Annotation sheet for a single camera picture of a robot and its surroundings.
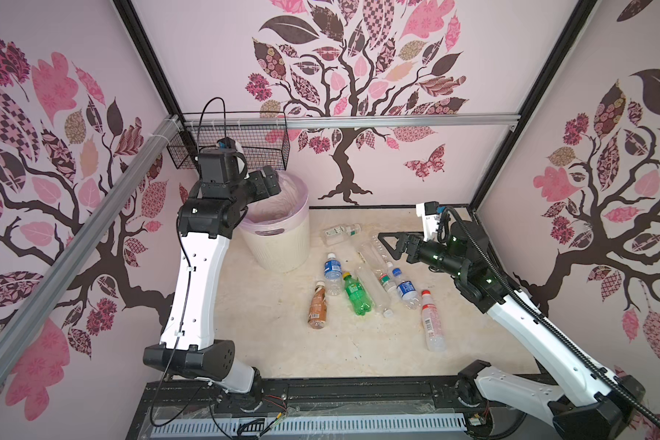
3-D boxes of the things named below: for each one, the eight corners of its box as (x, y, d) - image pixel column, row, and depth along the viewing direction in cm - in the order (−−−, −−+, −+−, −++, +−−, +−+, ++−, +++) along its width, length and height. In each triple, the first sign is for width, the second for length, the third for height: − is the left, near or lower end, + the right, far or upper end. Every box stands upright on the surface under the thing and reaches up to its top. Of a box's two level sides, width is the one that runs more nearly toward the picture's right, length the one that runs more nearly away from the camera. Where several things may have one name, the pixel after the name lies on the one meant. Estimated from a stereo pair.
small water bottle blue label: (323, 296, 95) (323, 289, 91) (325, 259, 105) (324, 252, 101) (342, 296, 95) (342, 289, 91) (342, 259, 105) (342, 252, 101)
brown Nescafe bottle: (309, 328, 87) (308, 322, 83) (312, 285, 98) (311, 278, 93) (326, 328, 87) (325, 322, 83) (327, 285, 97) (327, 278, 93)
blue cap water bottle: (403, 311, 89) (404, 307, 87) (389, 272, 98) (390, 269, 96) (420, 308, 90) (422, 304, 88) (405, 270, 99) (406, 266, 97)
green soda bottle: (358, 317, 89) (358, 312, 86) (339, 280, 98) (339, 274, 95) (372, 311, 91) (374, 305, 87) (352, 275, 100) (353, 268, 96)
